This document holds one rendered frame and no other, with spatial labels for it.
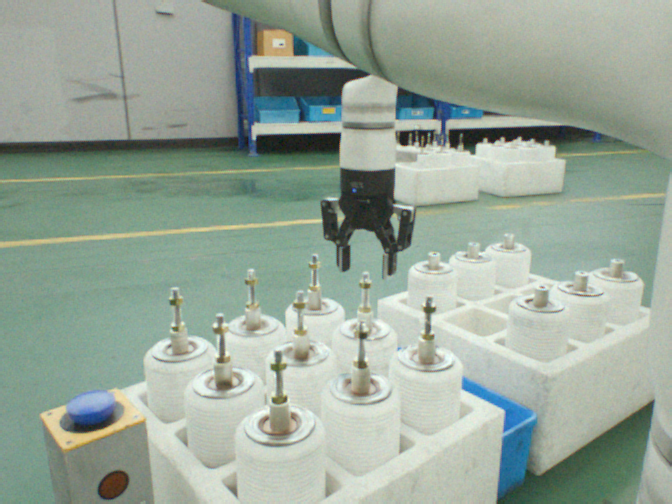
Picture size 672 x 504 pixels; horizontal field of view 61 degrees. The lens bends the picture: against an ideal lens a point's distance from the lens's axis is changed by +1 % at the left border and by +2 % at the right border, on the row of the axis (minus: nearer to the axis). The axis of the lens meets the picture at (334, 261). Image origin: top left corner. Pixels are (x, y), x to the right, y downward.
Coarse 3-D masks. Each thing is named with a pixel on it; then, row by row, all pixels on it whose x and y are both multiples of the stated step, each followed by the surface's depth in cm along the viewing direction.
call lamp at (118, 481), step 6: (114, 474) 50; (120, 474) 51; (108, 480) 50; (114, 480) 50; (120, 480) 51; (126, 480) 51; (102, 486) 50; (108, 486) 50; (114, 486) 50; (120, 486) 51; (102, 492) 50; (108, 492) 50; (114, 492) 50; (120, 492) 51
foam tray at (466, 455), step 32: (480, 416) 75; (160, 448) 69; (416, 448) 69; (448, 448) 70; (480, 448) 75; (160, 480) 71; (192, 480) 63; (224, 480) 64; (352, 480) 63; (384, 480) 63; (416, 480) 67; (448, 480) 71; (480, 480) 77
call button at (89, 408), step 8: (88, 392) 52; (96, 392) 52; (104, 392) 52; (72, 400) 51; (80, 400) 51; (88, 400) 51; (96, 400) 51; (104, 400) 51; (112, 400) 51; (72, 408) 50; (80, 408) 50; (88, 408) 50; (96, 408) 50; (104, 408) 50; (112, 408) 51; (72, 416) 50; (80, 416) 49; (88, 416) 49; (96, 416) 50; (104, 416) 50; (80, 424) 50; (88, 424) 50
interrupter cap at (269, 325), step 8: (232, 320) 87; (240, 320) 87; (264, 320) 87; (272, 320) 87; (232, 328) 84; (240, 328) 84; (248, 328) 85; (264, 328) 84; (272, 328) 84; (240, 336) 82; (248, 336) 82; (256, 336) 82
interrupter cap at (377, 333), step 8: (352, 320) 87; (376, 320) 87; (344, 328) 84; (352, 328) 84; (376, 328) 85; (384, 328) 84; (344, 336) 82; (352, 336) 81; (376, 336) 81; (384, 336) 82
